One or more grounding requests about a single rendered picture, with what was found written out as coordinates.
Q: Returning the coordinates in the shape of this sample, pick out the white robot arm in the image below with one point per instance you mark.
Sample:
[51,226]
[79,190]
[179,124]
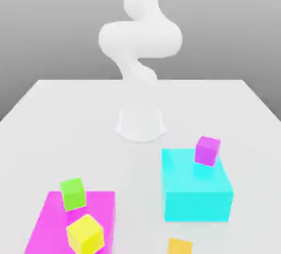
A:
[140,39]

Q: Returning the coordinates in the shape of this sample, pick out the small purple cube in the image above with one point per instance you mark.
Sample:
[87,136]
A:
[206,152]

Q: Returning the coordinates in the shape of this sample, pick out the small green cube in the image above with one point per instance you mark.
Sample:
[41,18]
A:
[72,194]

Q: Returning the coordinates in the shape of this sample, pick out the small yellow cube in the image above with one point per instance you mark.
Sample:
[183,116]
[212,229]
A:
[84,234]

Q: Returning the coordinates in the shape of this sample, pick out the small orange cube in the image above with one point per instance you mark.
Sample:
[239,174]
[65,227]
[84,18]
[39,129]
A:
[180,247]

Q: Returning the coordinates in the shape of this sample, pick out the large cyan box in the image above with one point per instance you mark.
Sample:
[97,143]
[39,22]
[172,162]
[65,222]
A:
[197,201]

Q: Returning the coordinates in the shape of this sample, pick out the large magenta box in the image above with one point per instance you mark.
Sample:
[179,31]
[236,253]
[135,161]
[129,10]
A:
[50,223]

